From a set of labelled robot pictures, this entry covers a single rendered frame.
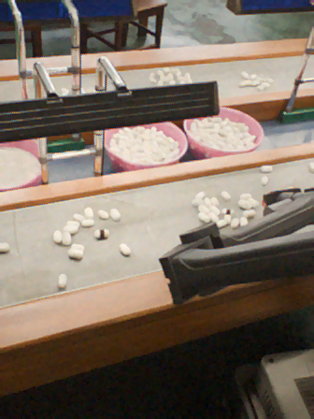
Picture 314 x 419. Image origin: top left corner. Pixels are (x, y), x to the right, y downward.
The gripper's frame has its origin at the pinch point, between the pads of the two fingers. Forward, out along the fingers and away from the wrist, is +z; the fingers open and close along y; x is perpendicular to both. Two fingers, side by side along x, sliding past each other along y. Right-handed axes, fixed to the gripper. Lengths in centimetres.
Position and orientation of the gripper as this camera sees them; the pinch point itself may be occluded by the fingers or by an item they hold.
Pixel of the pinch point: (264, 202)
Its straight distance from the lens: 130.4
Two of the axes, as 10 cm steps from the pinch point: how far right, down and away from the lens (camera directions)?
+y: -9.3, 1.7, -3.2
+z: -3.3, -0.5, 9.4
